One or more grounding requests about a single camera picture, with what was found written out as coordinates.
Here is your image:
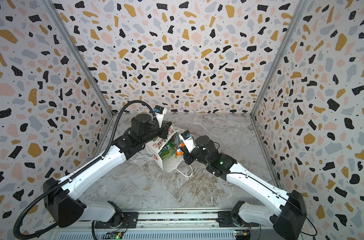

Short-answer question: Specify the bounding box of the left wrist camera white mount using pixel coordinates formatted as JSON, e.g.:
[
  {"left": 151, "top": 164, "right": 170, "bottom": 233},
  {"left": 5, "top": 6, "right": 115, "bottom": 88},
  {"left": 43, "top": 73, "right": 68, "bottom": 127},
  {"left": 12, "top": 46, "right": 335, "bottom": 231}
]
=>
[{"left": 154, "top": 105, "right": 167, "bottom": 128}]

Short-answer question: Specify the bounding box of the black corrugated cable conduit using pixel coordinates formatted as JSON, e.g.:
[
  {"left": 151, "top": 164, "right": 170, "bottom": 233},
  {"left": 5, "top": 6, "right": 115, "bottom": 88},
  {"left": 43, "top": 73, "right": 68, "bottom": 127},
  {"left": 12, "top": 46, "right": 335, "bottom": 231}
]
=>
[{"left": 13, "top": 100, "right": 157, "bottom": 240}]

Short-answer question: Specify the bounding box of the right corner aluminium post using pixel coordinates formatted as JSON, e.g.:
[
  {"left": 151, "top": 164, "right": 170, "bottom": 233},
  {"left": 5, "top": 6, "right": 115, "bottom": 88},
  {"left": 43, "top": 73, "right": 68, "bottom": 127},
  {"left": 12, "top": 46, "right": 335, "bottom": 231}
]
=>
[{"left": 249, "top": 0, "right": 309, "bottom": 117}]

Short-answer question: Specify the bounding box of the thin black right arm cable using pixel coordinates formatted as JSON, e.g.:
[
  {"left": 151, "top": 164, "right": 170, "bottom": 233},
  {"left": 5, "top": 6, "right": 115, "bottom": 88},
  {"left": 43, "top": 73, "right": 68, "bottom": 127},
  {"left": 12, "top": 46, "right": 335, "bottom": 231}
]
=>
[{"left": 211, "top": 167, "right": 318, "bottom": 237}]

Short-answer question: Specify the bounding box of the corner aluminium post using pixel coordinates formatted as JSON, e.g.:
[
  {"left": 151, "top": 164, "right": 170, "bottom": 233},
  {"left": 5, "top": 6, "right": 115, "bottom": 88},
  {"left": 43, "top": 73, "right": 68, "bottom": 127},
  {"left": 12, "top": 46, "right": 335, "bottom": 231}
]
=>
[
  {"left": 249, "top": 0, "right": 309, "bottom": 117},
  {"left": 40, "top": 0, "right": 114, "bottom": 117}
]

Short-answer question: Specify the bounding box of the right circuit board with wires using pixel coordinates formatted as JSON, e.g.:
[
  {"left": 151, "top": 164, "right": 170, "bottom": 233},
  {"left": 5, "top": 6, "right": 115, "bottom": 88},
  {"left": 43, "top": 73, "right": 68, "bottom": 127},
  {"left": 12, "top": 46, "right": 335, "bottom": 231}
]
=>
[{"left": 235, "top": 230, "right": 251, "bottom": 240}]

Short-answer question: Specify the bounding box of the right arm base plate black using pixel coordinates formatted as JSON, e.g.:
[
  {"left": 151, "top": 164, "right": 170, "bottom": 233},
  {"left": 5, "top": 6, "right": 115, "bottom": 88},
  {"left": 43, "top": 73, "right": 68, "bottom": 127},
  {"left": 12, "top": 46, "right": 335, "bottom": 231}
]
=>
[{"left": 216, "top": 211, "right": 260, "bottom": 228}]

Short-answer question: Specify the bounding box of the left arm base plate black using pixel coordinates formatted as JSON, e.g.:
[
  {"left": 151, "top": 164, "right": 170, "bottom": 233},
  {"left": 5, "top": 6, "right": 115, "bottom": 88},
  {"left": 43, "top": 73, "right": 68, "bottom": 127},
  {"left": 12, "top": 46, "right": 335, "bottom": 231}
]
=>
[{"left": 94, "top": 212, "right": 139, "bottom": 230}]

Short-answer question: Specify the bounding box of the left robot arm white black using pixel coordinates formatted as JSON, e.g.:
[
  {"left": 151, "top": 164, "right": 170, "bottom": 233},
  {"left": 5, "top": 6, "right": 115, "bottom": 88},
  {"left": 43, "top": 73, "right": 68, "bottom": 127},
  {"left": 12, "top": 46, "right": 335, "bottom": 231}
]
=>
[{"left": 43, "top": 114, "right": 172, "bottom": 228}]

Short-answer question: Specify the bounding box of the left corner aluminium post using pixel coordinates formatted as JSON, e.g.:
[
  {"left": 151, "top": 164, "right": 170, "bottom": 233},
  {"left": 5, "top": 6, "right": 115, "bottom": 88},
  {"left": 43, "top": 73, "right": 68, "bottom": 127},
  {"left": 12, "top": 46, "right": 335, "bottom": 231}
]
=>
[{"left": 40, "top": 0, "right": 114, "bottom": 117}]

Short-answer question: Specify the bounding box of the white paper bag red flower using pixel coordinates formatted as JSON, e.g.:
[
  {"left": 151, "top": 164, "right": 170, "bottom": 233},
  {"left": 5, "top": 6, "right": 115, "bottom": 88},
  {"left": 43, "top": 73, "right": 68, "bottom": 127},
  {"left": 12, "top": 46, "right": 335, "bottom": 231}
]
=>
[{"left": 140, "top": 126, "right": 194, "bottom": 178}]

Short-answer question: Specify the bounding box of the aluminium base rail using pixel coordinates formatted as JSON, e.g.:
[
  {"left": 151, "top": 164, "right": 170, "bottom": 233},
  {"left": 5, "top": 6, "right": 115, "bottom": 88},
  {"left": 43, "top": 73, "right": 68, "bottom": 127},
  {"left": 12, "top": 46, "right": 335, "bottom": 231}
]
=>
[{"left": 46, "top": 208, "right": 285, "bottom": 240}]

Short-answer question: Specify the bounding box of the left green circuit board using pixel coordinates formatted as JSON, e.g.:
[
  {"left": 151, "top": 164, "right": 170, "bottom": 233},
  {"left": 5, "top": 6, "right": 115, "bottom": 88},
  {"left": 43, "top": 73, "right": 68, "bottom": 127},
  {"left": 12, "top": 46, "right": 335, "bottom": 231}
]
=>
[{"left": 102, "top": 231, "right": 124, "bottom": 240}]

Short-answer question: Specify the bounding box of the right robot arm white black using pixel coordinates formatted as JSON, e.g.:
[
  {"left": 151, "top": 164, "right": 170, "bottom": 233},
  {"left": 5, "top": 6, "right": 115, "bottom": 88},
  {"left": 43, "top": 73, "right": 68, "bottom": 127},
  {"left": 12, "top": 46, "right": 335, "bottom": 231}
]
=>
[{"left": 178, "top": 131, "right": 307, "bottom": 240}]

